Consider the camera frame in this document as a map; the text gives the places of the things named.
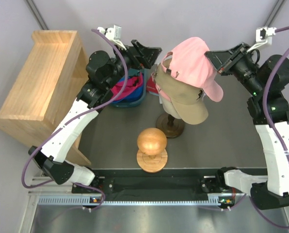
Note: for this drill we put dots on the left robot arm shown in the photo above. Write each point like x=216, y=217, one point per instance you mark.
x=104, y=73

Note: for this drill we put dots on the blue cap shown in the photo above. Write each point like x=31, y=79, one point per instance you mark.
x=134, y=95

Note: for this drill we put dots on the round wooden hat stand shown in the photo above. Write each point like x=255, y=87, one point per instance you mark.
x=152, y=155

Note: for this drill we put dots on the pink cap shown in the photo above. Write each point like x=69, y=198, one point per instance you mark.
x=164, y=83
x=188, y=64

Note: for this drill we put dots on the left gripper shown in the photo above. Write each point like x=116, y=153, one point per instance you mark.
x=148, y=55

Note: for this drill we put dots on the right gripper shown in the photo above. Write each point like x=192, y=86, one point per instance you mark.
x=224, y=60

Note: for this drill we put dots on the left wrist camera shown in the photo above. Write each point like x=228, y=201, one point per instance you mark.
x=114, y=35

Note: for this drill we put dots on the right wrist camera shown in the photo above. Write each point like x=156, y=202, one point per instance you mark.
x=263, y=38

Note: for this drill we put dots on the grey cable duct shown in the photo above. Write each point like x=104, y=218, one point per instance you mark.
x=91, y=201

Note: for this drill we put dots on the dark wooden stand base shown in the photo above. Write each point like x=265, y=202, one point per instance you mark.
x=170, y=126

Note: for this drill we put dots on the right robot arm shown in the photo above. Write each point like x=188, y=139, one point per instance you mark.
x=269, y=111

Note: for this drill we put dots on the magenta cap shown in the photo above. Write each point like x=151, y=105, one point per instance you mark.
x=127, y=86

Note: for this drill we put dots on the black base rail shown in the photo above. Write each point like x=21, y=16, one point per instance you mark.
x=117, y=184

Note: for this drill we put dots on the teal plastic bin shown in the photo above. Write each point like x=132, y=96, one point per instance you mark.
x=134, y=89

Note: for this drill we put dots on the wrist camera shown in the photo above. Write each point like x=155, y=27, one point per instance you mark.
x=114, y=35
x=263, y=38

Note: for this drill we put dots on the left aluminium corner post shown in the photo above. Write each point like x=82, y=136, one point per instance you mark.
x=36, y=14

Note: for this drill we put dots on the aluminium corner post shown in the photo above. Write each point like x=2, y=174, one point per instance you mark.
x=274, y=12
x=36, y=14

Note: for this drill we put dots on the wooden shelf box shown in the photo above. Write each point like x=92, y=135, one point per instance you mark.
x=45, y=88

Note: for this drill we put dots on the khaki cap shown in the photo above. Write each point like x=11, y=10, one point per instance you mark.
x=188, y=101

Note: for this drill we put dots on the cream mannequin head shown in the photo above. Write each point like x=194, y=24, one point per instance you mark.
x=169, y=108

